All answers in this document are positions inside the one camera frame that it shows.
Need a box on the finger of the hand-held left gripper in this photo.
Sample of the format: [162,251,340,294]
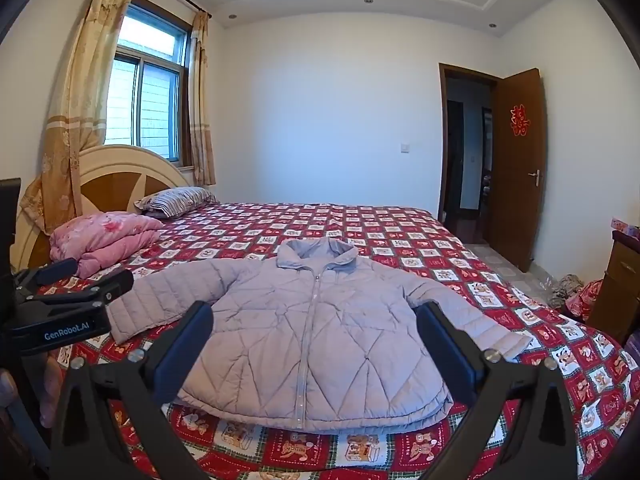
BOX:
[14,258,79,288]
[27,268,135,307]

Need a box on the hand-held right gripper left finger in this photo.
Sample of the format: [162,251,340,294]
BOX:
[50,301,214,480]

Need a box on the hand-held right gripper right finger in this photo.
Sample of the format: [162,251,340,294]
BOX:
[416,301,593,480]

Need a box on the lilac quilted puffer jacket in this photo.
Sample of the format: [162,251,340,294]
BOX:
[107,238,533,433]

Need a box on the pile of clothes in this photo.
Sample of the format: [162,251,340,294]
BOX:
[547,274,584,309]

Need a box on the pink floral folded quilt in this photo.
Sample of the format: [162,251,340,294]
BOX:
[49,211,166,279]

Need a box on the black flat panel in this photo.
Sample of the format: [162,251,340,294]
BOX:
[0,177,22,322]

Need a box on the pink cloth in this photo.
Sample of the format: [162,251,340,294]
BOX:
[39,354,69,427]

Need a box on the striped pillow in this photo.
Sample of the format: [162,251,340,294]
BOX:
[134,186,221,220]

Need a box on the cream and wood headboard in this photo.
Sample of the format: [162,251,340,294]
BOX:
[15,145,194,272]

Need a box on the red checked printed bedspread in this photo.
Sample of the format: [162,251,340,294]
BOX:
[30,202,632,480]

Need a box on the red plastic bag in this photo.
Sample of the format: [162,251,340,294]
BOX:
[565,280,607,319]

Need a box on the wide beige floral curtain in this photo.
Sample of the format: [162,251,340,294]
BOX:
[19,0,140,237]

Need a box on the brown wooden door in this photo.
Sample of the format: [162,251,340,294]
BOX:
[487,67,547,274]

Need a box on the brown wooden cabinet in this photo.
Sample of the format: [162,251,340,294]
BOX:
[587,230,640,347]

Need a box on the sliding glass window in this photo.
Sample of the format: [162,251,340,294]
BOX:
[102,2,192,166]

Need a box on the narrow beige floral curtain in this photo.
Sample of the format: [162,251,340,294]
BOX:
[187,10,217,187]

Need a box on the red paper door decoration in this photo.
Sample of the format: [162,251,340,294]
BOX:
[509,104,531,137]

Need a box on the dark curtain rod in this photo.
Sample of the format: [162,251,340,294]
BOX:
[131,0,212,15]

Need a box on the dark wooden door frame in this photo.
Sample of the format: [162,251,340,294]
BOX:
[438,62,502,242]

